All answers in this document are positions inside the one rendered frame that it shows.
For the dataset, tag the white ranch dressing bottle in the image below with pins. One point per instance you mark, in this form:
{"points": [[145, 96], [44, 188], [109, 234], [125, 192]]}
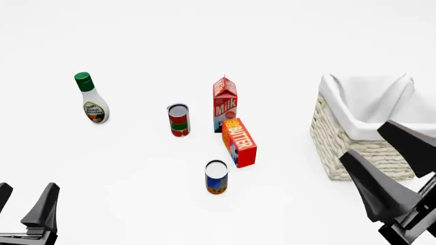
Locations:
{"points": [[95, 107]]}

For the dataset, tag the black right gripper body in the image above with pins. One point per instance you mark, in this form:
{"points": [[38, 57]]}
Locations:
{"points": [[413, 224]]}

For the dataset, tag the red and white milk carton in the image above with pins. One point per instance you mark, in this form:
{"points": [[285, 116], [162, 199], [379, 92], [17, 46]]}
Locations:
{"points": [[225, 107]]}

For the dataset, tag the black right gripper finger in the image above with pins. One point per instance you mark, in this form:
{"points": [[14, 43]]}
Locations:
{"points": [[378, 189], [410, 145]]}

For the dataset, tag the red and orange butter box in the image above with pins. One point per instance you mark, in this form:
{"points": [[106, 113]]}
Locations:
{"points": [[240, 145]]}

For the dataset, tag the woven basket with white liner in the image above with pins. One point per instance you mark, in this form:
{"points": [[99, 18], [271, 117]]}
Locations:
{"points": [[354, 122]]}

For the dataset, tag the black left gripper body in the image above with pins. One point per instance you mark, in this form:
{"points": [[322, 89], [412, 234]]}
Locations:
{"points": [[30, 236]]}

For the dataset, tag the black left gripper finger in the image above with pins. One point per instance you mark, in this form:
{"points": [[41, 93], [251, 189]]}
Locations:
{"points": [[43, 209], [4, 193]]}

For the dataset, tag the red tomato sauce can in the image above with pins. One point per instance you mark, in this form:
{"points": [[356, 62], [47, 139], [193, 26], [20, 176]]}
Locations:
{"points": [[178, 122]]}

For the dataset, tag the blue alphabet soup can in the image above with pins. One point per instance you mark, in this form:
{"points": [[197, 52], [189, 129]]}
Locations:
{"points": [[217, 181]]}

